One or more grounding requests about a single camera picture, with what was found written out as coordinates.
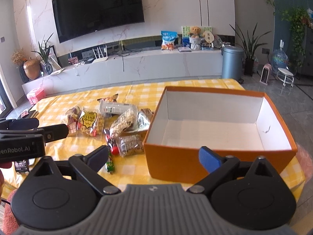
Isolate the pink space heater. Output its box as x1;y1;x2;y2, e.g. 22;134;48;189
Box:
260;63;272;85

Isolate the brown cake packet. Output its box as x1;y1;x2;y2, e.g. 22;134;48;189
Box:
116;135;144;157

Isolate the pink tissue box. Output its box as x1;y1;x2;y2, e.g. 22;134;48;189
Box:
27;87;46;105

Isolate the red cap snack bottle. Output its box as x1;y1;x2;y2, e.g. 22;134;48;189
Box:
103;128;119;155

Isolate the copper round vase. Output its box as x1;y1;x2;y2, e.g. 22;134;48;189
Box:
23;58;40;80

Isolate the hanging green ivy plant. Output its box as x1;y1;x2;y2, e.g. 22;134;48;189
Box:
281;7;311;67

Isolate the person left hand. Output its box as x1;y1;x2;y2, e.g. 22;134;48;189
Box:
0;162;14;200

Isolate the small plant in glass vase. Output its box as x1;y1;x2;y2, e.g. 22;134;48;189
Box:
32;34;53;75

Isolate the brown teddy bear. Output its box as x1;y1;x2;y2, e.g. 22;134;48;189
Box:
188;26;202;51

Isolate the orange chips bag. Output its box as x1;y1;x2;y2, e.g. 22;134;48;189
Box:
97;94;118;102

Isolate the black wall television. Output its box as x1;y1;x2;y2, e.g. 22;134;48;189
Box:
52;0;144;43

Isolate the dried fruit bag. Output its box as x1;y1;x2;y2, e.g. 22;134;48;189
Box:
62;106;81;136

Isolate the clear peanut brittle packet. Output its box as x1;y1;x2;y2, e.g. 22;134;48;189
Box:
109;108;137;138

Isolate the seaweed roll packet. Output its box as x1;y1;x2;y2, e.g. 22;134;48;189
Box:
137;108;153;131

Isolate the white round stool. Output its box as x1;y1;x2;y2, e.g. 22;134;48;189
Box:
276;68;294;87

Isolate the white silver snack packet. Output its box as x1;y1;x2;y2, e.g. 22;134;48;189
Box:
99;100;138;118

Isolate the white wifi router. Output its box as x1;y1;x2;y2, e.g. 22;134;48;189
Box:
92;46;108;63

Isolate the orange cardboard box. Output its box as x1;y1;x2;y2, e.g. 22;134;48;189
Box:
143;86;297;183

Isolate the yellow label cracker bag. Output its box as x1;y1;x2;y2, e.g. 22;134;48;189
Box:
77;107;104;137

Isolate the white marble tv console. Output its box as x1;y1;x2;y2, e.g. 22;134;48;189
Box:
22;50;222;94

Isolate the blue water jug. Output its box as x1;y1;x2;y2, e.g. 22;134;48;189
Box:
271;39;289;75

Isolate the potted plant by trash can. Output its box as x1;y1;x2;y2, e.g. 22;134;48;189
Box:
229;23;271;76

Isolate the blue snack bag on console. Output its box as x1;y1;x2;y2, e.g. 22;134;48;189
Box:
161;30;178;50

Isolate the smartphone on stand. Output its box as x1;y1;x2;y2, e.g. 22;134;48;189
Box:
14;160;30;174

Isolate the grey metal trash can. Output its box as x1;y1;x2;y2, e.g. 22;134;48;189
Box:
221;46;244;81

